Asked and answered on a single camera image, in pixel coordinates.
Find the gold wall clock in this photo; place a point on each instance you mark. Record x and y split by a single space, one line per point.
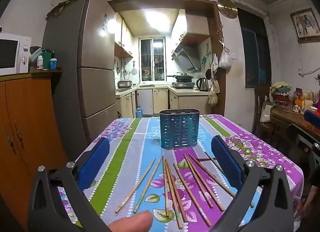
227 8

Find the white microwave oven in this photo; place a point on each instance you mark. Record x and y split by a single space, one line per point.
10 54

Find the floral striped tablecloth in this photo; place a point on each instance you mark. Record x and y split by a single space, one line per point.
140 142

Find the hanging round strainer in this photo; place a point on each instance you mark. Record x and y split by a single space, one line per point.
134 71

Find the white plastic bag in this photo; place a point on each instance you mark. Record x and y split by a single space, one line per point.
225 59

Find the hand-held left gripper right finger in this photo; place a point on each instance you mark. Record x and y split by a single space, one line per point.
226 163

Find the beige base kitchen cabinets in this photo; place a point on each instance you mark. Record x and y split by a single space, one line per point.
160 100

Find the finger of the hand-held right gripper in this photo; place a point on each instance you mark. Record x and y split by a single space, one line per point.
312 117
303 139

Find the ceiling lamp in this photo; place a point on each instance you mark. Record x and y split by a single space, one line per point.
158 17

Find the white medicine bottle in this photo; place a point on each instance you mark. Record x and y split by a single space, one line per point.
40 63

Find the blue water bottle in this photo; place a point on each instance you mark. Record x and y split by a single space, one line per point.
139 112

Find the blue white jar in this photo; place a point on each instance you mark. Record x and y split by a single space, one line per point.
53 64

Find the steel electric kettle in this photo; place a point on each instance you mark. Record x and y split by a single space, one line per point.
203 85

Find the green container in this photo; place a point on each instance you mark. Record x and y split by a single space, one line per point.
47 59

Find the wooden chair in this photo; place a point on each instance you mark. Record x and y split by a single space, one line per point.
258 97

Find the barred kitchen window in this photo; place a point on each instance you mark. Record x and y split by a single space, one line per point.
152 59

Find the dark curtained window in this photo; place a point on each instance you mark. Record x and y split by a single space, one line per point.
255 49

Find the beige wall kitchen cabinets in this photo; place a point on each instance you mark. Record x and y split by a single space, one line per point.
123 39

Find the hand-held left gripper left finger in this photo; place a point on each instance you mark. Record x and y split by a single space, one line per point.
95 163

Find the dark green bag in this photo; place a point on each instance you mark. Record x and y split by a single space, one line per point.
65 4

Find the gas stove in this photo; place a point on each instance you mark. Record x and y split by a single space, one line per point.
183 85

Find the set of wooden chopsticks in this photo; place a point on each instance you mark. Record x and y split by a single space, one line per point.
193 189

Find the refrigerator sticker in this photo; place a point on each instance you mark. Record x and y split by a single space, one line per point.
105 22

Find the black hanging pan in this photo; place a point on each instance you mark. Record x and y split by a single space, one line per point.
208 74

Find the red cup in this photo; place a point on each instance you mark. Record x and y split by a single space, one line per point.
313 110

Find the blue perforated utensil holder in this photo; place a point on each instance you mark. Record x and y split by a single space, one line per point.
179 129

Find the beige cloth bags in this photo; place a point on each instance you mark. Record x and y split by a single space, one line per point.
213 92

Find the silver refrigerator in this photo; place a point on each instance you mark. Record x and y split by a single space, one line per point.
96 59

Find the framed picture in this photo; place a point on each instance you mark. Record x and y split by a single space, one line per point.
306 24

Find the person's left hand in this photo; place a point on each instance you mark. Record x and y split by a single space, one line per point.
132 222

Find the steel range hood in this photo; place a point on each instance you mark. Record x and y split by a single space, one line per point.
187 58

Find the dark wooden side table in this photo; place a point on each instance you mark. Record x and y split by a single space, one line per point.
285 118

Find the black wok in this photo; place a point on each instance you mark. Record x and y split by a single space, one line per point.
184 77

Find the orange wooden cabinet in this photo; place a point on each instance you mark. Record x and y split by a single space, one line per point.
27 127

